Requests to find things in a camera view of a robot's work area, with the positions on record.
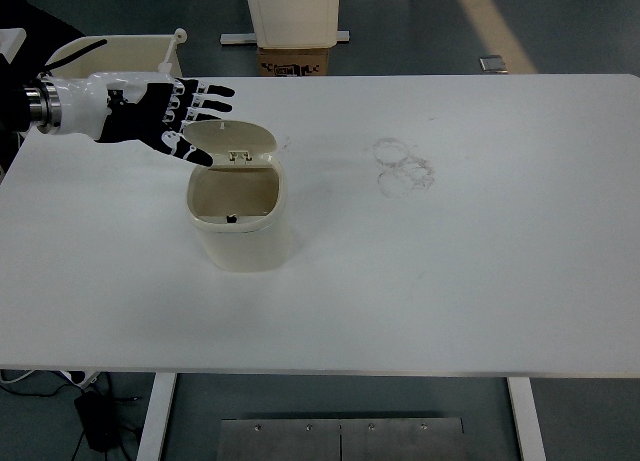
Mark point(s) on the robot hand black white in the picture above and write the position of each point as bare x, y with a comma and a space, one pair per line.
130, 116

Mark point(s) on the grey floor socket plate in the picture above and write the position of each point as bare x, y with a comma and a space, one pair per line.
494, 64

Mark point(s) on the black power adapter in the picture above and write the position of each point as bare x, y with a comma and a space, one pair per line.
97, 421

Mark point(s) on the white table leg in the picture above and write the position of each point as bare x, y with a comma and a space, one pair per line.
157, 416
527, 421

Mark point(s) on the silver metal floor bar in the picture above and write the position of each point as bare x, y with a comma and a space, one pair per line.
237, 38

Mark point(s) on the grey metal plate with screws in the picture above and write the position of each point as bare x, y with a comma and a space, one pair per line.
350, 441

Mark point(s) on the brown cardboard box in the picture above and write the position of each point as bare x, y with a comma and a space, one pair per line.
295, 61

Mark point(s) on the white flat panel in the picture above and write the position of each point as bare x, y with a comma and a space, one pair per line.
10, 41

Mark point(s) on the black bulky object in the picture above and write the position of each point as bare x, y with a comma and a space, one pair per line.
35, 21

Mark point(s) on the small cream trash bin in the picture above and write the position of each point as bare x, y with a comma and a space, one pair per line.
240, 241

